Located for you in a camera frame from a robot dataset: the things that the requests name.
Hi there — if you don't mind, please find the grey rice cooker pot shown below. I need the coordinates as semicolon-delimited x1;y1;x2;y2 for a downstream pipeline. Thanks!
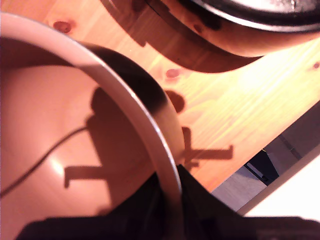
0;12;187;240

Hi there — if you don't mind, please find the black Philips rice cooker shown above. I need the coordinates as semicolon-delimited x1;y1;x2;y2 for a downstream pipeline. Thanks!
146;0;320;58

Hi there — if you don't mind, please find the black object under table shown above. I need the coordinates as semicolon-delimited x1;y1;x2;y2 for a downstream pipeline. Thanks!
243;148;280;186

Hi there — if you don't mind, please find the white furniture panel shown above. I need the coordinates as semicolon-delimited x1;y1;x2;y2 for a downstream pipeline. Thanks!
236;154;320;219

